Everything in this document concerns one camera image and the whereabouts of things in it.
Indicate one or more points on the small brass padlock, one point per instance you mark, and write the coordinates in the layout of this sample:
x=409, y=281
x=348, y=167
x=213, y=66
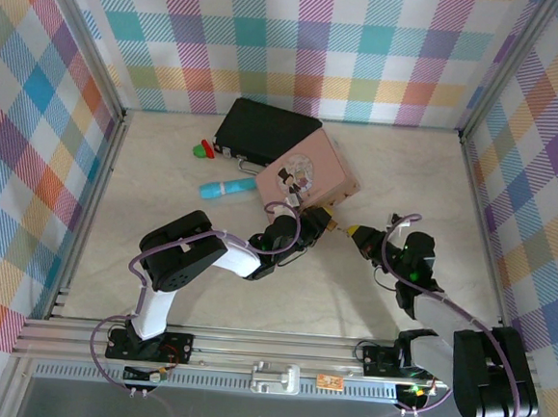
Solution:
x=334, y=224

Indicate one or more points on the silver key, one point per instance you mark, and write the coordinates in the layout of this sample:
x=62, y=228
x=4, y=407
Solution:
x=343, y=230

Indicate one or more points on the pink wedding-print tin box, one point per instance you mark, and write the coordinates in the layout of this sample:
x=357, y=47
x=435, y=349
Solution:
x=330, y=174

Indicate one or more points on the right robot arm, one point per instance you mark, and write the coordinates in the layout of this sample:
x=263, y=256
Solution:
x=488, y=375

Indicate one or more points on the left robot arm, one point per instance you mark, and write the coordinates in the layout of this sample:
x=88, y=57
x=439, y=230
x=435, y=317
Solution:
x=183, y=254

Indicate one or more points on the light blue tube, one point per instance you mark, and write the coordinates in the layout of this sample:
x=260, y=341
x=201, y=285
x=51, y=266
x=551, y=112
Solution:
x=222, y=188

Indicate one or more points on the red and green toy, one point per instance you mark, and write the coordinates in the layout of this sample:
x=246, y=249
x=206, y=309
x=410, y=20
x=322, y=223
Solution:
x=202, y=150

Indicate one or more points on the silver latch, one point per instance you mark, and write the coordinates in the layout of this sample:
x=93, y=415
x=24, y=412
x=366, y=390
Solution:
x=275, y=377

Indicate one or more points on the orange sticker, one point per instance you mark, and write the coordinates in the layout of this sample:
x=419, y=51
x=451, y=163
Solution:
x=330, y=381

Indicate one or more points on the grey perforated metal panel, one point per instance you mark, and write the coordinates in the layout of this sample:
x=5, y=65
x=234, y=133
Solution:
x=222, y=383

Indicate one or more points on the aluminium floor side rail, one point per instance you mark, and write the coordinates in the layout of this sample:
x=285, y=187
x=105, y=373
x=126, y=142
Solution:
x=476, y=185
x=90, y=213

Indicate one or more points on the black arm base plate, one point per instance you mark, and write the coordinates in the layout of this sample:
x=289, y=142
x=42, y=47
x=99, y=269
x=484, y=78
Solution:
x=176, y=347
x=378, y=361

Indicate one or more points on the aluminium wide base rail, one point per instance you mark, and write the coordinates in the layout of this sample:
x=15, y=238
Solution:
x=272, y=350

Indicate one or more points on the aluminium upright frame post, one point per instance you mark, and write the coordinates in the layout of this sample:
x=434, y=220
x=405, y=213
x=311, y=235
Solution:
x=508, y=64
x=86, y=34

